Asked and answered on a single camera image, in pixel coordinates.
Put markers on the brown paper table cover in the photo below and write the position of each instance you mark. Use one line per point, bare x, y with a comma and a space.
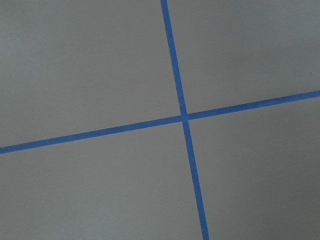
144, 119

